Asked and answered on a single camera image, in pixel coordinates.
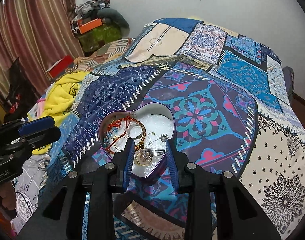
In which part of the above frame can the white bangle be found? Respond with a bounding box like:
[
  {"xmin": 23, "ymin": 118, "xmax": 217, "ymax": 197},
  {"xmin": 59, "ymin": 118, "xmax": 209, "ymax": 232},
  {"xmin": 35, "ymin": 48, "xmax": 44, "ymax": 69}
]
[{"xmin": 127, "ymin": 124, "xmax": 146, "ymax": 139}]

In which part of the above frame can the red box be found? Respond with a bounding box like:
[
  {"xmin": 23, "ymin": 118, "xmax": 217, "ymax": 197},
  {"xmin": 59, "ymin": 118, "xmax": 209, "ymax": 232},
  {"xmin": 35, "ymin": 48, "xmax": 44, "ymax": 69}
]
[{"xmin": 46, "ymin": 56, "xmax": 74, "ymax": 79}]

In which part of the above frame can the orange box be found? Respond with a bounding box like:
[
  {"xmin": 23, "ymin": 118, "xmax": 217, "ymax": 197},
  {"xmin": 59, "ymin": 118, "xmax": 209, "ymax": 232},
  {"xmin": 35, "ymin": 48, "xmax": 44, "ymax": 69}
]
[{"xmin": 77, "ymin": 18, "xmax": 103, "ymax": 34}]

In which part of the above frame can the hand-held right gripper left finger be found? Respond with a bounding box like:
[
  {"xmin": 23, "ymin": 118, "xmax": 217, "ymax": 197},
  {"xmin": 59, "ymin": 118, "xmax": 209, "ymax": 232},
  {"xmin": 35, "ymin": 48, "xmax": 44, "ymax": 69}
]
[{"xmin": 17, "ymin": 138, "xmax": 136, "ymax": 240}]

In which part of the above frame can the patchwork printed blanket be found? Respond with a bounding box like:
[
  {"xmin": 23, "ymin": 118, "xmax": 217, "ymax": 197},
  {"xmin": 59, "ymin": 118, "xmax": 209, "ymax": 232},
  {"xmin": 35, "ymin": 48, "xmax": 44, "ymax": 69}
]
[{"xmin": 39, "ymin": 17, "xmax": 305, "ymax": 240}]

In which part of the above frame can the grey backpack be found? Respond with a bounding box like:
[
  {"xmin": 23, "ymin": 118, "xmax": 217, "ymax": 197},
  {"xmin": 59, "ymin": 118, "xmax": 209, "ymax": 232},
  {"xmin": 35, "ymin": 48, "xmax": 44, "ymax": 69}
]
[{"xmin": 282, "ymin": 66, "xmax": 296, "ymax": 97}]

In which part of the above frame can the silver brooch pin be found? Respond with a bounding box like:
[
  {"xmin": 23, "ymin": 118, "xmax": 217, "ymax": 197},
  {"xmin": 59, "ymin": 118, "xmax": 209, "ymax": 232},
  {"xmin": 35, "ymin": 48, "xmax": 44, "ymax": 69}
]
[{"xmin": 149, "ymin": 132, "xmax": 169, "ymax": 144}]

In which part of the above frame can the white printed cloth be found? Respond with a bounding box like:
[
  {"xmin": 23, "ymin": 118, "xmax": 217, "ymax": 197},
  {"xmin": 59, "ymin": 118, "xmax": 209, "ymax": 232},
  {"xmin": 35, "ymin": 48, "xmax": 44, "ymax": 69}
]
[{"xmin": 14, "ymin": 152, "xmax": 51, "ymax": 232}]

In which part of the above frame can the striped bedsheet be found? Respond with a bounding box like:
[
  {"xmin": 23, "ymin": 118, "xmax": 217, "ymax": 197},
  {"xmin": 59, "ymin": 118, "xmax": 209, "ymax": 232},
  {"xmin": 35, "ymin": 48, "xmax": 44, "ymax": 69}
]
[{"xmin": 74, "ymin": 37, "xmax": 136, "ymax": 73}]

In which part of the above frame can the red string bracelet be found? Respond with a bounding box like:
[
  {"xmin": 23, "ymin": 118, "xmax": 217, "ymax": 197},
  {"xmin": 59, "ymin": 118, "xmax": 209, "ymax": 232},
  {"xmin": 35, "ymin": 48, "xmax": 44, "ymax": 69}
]
[{"xmin": 108, "ymin": 116, "xmax": 141, "ymax": 156}]

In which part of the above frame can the gold ring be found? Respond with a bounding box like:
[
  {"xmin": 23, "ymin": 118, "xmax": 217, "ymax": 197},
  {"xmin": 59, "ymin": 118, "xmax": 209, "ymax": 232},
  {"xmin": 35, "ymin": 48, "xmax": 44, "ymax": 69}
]
[{"xmin": 135, "ymin": 154, "xmax": 153, "ymax": 167}]

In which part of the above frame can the green patterned cloth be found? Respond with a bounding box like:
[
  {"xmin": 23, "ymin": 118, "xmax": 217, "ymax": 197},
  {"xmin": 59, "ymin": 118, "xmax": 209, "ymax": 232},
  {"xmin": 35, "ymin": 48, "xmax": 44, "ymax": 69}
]
[{"xmin": 77, "ymin": 26, "xmax": 123, "ymax": 53}]

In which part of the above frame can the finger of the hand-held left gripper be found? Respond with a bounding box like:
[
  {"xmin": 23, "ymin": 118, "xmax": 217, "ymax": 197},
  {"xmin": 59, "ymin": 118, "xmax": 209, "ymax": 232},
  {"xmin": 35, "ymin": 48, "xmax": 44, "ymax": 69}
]
[
  {"xmin": 20, "ymin": 126, "xmax": 61, "ymax": 151},
  {"xmin": 17, "ymin": 116, "xmax": 55, "ymax": 135}
]

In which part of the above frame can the blue beaded bracelet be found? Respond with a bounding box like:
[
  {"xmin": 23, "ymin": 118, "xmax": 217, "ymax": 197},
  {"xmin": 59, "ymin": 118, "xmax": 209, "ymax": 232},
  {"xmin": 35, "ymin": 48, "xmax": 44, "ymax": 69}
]
[{"xmin": 103, "ymin": 127, "xmax": 118, "ymax": 146}]

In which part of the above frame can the black bag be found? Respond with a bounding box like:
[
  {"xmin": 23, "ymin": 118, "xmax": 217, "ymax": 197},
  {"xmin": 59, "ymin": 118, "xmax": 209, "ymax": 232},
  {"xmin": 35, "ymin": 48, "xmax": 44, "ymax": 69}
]
[{"xmin": 4, "ymin": 57, "xmax": 42, "ymax": 121}]

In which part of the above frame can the pile of clothes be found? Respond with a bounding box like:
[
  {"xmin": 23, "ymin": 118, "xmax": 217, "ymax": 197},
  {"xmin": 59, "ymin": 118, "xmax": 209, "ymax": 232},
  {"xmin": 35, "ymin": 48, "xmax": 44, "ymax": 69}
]
[{"xmin": 71, "ymin": 0, "xmax": 130, "ymax": 38}]

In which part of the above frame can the yellow fleece blanket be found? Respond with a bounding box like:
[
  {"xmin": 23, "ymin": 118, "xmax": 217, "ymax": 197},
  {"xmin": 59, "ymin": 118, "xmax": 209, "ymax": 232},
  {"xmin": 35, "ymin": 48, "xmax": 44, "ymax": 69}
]
[{"xmin": 32, "ymin": 70, "xmax": 91, "ymax": 155}]

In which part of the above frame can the gold braided bracelet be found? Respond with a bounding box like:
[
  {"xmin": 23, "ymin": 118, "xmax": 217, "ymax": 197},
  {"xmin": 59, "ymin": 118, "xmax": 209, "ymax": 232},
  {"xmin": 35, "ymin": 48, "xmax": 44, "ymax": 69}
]
[{"xmin": 139, "ymin": 127, "xmax": 150, "ymax": 143}]

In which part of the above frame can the striped pink curtain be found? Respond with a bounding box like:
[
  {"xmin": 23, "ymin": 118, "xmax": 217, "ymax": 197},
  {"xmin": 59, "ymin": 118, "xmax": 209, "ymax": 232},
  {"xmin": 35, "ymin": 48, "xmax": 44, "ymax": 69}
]
[{"xmin": 0, "ymin": 0, "xmax": 86, "ymax": 105}]

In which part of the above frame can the silver ring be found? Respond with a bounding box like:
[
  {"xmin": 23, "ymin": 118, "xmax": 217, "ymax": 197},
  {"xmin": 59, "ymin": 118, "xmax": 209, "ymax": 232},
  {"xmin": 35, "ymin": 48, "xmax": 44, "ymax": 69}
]
[{"xmin": 138, "ymin": 148, "xmax": 166, "ymax": 161}]

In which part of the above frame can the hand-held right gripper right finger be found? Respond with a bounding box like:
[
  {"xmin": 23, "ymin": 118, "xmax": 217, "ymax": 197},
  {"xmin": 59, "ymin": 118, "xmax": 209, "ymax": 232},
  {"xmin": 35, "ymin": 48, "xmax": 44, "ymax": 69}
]
[{"xmin": 165, "ymin": 140, "xmax": 281, "ymax": 240}]

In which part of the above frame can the purple heart-shaped tin box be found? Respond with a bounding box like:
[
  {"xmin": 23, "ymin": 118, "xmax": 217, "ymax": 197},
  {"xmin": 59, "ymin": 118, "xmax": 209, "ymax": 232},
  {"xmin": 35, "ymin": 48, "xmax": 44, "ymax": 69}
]
[{"xmin": 98, "ymin": 103, "xmax": 176, "ymax": 183}]

